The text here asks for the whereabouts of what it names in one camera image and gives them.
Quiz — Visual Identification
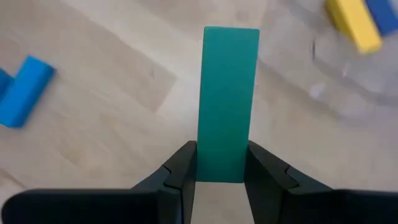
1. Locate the yellow rectangular block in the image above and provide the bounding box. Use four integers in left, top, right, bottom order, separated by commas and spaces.
325, 0, 383, 55

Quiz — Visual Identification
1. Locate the green-teal rectangular block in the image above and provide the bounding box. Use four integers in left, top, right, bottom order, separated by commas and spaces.
195, 26, 261, 184

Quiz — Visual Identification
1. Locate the blue rectangular block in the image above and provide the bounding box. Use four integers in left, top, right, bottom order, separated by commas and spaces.
363, 0, 398, 37

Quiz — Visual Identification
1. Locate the light blue small block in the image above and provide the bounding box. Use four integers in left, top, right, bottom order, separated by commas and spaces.
0, 55, 56, 129

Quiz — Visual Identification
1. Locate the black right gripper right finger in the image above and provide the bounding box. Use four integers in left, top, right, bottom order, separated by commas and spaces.
244, 140, 398, 224

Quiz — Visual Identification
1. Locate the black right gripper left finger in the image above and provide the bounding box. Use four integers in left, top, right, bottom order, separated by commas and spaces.
0, 140, 197, 224

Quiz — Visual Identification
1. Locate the clear plastic bin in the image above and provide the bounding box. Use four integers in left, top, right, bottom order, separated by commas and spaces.
257, 0, 398, 125

